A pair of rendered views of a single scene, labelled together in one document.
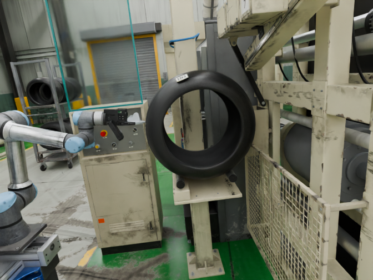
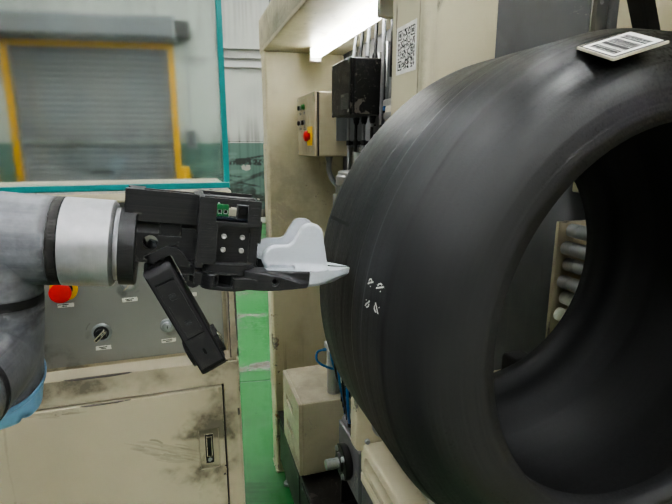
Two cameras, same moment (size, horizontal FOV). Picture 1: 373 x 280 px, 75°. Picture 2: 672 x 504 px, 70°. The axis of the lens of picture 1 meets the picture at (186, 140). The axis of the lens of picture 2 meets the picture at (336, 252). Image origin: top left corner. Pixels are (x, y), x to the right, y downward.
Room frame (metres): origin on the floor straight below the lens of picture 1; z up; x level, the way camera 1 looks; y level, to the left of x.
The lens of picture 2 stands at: (0.84, 0.34, 1.36)
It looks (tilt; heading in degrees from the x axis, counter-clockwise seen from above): 12 degrees down; 345
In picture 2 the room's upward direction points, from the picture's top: straight up
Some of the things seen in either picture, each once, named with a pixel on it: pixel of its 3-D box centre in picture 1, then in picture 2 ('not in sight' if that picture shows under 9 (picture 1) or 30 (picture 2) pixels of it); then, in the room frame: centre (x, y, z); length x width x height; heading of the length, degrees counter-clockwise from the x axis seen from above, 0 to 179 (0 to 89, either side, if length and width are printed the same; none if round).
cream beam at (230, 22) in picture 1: (255, 10); not in sight; (1.25, -0.38, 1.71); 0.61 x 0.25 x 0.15; 3
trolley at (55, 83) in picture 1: (61, 113); not in sight; (4.85, 2.39, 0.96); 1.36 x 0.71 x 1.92; 174
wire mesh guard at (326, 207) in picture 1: (272, 221); not in sight; (1.15, -0.42, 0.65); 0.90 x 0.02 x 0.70; 3
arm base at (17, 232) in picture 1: (11, 228); not in sight; (1.14, 0.96, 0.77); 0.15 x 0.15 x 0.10
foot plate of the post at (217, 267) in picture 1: (204, 261); not in sight; (1.62, -0.05, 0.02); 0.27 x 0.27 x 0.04; 3
